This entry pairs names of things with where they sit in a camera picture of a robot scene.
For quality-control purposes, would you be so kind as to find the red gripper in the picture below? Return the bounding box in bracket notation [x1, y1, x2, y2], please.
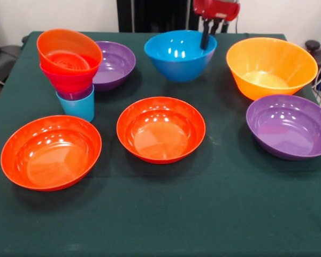
[193, 0, 241, 50]

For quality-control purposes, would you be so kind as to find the blue plastic bowl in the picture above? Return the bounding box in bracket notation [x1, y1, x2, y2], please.
[144, 29, 218, 83]

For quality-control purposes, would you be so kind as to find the purple plastic bowl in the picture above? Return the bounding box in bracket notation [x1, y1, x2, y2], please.
[246, 94, 321, 161]
[92, 41, 136, 92]

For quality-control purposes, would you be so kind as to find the pink plastic bowl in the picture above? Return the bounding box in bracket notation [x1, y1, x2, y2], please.
[39, 63, 100, 94]

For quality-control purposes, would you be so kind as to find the purple plastic cup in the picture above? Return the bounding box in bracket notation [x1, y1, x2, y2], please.
[56, 84, 94, 101]

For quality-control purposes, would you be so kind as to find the small deep orange bowl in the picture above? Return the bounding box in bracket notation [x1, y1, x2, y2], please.
[36, 28, 103, 76]

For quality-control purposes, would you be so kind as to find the blue plastic cup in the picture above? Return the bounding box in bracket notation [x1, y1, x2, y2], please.
[55, 86, 95, 123]

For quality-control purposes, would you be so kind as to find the wide red-orange bowl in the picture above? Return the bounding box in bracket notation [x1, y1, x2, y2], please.
[116, 96, 206, 164]
[0, 115, 102, 192]

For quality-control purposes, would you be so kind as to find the large yellow-orange bowl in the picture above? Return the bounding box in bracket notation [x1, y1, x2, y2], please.
[226, 37, 319, 101]

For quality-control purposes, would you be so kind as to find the dark green tablecloth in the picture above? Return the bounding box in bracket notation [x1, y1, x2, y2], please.
[0, 31, 321, 257]

